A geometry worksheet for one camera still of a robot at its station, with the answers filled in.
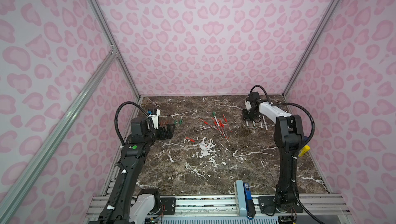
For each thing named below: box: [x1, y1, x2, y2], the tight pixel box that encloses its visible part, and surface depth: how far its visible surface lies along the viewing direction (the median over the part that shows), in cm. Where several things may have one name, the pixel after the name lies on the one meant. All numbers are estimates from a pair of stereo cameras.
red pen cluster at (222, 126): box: [217, 119, 227, 138], surface depth 103 cm
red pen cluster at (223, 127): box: [219, 118, 230, 139], surface depth 105 cm
